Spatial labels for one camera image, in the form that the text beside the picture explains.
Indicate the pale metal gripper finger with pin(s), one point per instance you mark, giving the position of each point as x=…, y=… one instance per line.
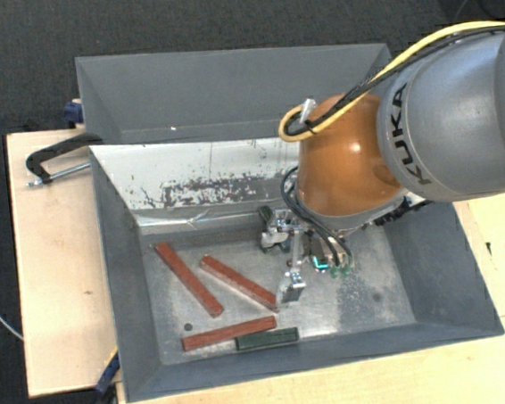
x=278, y=229
x=291, y=289

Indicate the grey metal bin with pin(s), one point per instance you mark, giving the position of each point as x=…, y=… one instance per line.
x=231, y=86

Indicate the dark green flat block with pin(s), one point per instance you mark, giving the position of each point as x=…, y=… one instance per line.
x=267, y=338

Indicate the pale wood flat board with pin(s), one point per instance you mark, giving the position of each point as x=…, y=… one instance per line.
x=58, y=271

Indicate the red-brown flat block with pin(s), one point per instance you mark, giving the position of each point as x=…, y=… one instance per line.
x=190, y=280
x=228, y=333
x=238, y=283

